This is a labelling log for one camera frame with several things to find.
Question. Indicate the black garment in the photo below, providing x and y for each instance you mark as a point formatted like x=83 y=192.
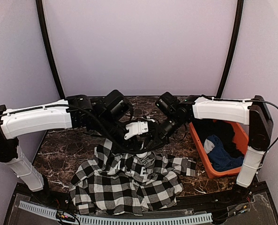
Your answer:
x=223 y=130

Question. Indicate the black front rail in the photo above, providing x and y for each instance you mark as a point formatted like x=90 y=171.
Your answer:
x=136 y=199

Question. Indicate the orange plastic basket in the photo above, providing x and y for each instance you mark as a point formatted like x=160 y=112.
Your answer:
x=240 y=139

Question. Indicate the left black frame post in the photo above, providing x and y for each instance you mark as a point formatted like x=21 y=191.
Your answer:
x=48 y=48

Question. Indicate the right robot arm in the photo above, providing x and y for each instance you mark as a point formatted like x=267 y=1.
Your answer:
x=252 y=114

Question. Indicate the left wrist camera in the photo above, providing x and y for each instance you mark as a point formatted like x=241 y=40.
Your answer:
x=136 y=128

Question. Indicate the white slotted cable duct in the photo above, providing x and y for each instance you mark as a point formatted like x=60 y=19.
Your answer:
x=76 y=219

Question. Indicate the right black frame post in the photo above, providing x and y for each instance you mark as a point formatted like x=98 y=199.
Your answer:
x=231 y=50

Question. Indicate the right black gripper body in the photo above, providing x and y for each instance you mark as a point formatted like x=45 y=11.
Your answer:
x=158 y=129

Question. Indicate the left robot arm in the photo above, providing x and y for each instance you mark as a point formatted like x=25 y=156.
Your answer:
x=100 y=114

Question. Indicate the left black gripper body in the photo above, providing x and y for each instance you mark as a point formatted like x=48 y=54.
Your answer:
x=117 y=149

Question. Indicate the blue garment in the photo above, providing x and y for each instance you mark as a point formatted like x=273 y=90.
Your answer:
x=219 y=158

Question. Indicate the black frame post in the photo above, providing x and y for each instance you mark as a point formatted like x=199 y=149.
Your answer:
x=48 y=48
x=231 y=50

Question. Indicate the black white plaid shirt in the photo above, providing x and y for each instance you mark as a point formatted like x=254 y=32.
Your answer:
x=108 y=167

